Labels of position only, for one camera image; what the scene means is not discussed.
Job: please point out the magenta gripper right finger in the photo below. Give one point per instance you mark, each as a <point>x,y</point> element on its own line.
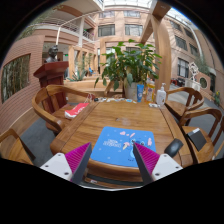
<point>146,160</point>

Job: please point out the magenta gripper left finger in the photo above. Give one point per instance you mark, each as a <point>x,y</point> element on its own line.
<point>77,160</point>

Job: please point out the black computer mouse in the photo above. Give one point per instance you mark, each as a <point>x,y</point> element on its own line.
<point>173,148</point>

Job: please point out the blue cartoon mouse pad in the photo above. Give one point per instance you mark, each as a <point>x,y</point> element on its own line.
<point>115,145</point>

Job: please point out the black notebook on chair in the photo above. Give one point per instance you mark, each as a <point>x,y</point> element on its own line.
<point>196,139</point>

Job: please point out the wooden armchair near left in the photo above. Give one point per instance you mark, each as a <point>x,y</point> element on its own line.
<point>14,149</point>

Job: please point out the wooden armchair near right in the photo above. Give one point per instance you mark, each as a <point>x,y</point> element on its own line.
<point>207,153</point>

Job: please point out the white hand sanitizer pump bottle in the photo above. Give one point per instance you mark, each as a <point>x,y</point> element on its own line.
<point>161,95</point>

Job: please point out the blue cylindrical can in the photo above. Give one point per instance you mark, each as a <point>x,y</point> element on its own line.
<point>140,89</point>

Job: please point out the orange drink bottle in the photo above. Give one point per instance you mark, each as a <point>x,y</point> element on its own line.
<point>150,90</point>

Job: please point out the green potted plant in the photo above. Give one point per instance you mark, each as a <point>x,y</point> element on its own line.
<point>129,68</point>

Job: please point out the dark bust statue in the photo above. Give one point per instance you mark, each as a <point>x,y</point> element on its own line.
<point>52,54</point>

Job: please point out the red wooden pedestal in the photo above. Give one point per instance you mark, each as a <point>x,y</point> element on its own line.
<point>52,73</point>

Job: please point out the wooden pergola post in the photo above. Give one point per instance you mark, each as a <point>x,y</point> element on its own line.
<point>155,25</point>

